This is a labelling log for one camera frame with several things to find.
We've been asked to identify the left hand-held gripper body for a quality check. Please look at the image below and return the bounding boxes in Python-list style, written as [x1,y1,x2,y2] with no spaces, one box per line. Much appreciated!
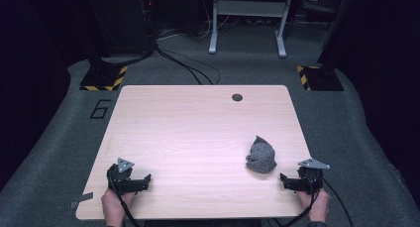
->
[106,157,137,195]

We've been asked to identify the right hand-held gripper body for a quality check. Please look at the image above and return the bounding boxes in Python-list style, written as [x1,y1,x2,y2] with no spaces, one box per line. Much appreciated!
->
[296,158,331,194]

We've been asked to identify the gray towel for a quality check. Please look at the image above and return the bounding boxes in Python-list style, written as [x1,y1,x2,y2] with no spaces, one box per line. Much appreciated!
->
[245,135,278,174]

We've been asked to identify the person's left hand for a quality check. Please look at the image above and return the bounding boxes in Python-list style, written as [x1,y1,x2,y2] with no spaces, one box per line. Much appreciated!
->
[100,187,137,227]

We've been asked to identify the person's right hand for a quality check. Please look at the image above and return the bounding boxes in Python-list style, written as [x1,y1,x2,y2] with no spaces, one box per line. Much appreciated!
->
[295,187,331,224]

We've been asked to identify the gray tape strip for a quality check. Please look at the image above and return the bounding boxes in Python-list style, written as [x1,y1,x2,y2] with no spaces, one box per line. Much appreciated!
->
[68,191,94,210]

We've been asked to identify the black stand with striped base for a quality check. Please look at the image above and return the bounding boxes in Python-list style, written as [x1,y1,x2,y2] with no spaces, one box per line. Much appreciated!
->
[79,0,130,92]
[296,0,352,92]

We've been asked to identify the dark curtain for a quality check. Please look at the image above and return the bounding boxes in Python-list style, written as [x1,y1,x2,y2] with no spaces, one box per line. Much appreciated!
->
[330,0,420,188]
[0,0,90,192]

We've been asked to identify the black cabinet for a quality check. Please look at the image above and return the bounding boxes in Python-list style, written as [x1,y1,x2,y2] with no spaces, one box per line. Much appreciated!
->
[83,0,157,57]

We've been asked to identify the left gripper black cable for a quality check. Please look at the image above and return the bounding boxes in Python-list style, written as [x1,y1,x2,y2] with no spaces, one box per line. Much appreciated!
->
[108,173,142,227]

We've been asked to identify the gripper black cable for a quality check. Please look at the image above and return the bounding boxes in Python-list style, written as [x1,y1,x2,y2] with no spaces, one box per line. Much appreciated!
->
[108,173,142,227]
[271,173,322,227]

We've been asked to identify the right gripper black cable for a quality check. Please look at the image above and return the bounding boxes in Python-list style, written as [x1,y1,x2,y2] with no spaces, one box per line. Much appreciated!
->
[271,173,322,227]

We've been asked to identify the black cable beside table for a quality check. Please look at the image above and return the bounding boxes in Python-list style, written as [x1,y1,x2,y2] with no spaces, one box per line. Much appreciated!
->
[321,177,354,227]

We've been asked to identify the black floor cable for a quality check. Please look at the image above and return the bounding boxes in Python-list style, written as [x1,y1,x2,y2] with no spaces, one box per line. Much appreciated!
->
[164,49,222,86]
[154,46,215,86]

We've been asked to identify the white floor cables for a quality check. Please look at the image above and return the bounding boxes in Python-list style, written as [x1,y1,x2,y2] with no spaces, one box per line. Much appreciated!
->
[157,0,232,42]

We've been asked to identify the white metal frame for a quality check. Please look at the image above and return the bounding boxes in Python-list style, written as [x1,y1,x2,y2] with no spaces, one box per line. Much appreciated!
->
[208,0,295,58]

